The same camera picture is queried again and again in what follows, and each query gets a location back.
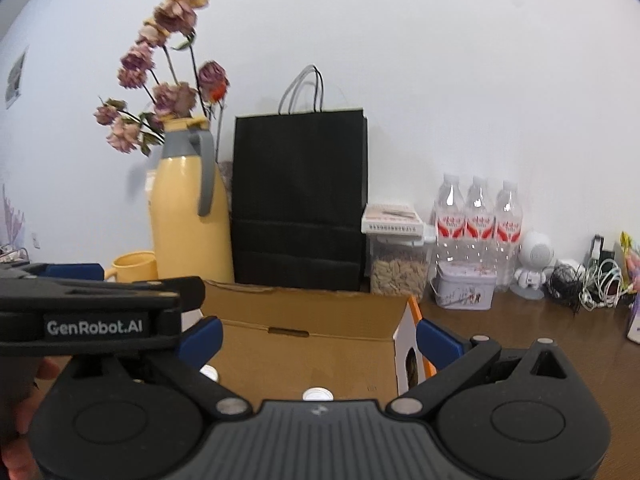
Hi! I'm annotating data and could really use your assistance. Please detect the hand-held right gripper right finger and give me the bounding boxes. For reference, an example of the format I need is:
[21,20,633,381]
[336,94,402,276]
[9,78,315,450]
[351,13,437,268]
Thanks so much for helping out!
[387,319,583,418]

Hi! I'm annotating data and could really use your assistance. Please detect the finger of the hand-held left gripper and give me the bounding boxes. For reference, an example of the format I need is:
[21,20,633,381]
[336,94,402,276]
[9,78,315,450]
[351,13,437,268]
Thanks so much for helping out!
[150,276,206,333]
[0,261,105,283]

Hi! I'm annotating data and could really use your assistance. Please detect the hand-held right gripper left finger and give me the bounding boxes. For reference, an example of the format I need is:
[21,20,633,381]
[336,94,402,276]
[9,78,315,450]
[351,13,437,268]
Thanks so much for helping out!
[55,317,251,418]

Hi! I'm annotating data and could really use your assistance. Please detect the red cardboard box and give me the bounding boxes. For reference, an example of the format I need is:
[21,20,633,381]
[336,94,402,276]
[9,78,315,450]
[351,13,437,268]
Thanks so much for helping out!
[180,280,440,403]

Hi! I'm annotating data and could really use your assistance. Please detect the person's left hand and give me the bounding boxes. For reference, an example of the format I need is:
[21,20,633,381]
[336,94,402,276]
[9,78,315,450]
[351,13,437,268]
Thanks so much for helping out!
[0,358,61,480]

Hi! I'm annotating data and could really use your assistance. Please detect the yellow mug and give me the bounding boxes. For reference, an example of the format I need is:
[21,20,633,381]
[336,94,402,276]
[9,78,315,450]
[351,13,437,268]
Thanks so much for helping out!
[103,251,160,283]

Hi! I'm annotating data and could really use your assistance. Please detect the pale printed tin box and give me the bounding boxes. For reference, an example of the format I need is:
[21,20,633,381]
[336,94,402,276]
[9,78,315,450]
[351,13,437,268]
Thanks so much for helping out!
[430,261,498,311]

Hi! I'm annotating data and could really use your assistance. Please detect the yellow thermos jug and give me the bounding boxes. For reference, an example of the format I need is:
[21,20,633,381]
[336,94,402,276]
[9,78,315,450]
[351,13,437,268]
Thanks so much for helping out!
[150,116,236,283]

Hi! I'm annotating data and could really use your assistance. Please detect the clear seed container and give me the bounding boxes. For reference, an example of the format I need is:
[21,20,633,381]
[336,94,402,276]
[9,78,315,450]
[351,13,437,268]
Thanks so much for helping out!
[361,203,436,297]

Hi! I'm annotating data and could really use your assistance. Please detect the clear water bottle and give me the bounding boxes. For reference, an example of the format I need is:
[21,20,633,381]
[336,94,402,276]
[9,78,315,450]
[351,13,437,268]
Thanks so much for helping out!
[492,180,525,292]
[434,173,468,267]
[464,176,497,270]

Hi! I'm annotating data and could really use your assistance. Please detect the white robot figure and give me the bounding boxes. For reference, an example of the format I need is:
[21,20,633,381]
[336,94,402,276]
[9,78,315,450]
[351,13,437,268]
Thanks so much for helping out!
[514,231,553,301]

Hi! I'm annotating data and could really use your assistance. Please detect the black paper bag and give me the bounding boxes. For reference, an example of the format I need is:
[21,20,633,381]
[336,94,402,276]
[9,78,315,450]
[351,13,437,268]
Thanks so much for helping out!
[231,65,370,292]

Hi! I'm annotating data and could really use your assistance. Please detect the black charger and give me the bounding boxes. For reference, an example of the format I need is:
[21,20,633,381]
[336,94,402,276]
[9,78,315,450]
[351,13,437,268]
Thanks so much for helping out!
[590,235,616,266]

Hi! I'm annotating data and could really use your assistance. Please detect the purple tissue pack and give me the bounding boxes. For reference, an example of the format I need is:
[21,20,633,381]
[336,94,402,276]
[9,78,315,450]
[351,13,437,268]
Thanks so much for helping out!
[626,295,640,345]

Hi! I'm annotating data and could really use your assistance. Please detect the colourful snack packets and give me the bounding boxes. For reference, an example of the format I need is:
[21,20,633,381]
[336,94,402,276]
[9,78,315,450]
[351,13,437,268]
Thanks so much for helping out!
[619,232,640,292]

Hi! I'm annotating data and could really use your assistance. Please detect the dried rose bouquet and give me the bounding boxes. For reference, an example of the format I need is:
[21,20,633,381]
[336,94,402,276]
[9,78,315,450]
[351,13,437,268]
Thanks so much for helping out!
[94,0,231,157]

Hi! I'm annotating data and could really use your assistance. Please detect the purple wall decal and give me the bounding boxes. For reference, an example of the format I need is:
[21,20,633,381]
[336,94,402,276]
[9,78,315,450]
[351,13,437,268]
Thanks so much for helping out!
[0,182,26,251]

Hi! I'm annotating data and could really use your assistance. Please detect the black cable bundle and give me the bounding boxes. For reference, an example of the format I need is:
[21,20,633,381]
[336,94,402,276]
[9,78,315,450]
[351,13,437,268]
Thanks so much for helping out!
[547,261,585,312]

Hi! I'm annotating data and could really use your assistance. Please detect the white cable bundle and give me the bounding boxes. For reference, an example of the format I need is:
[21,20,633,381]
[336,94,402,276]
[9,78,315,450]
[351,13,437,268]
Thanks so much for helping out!
[577,259,627,312]

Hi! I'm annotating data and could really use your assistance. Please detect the wall picture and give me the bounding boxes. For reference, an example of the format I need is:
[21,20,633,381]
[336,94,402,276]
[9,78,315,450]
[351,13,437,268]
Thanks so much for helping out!
[5,46,29,110]

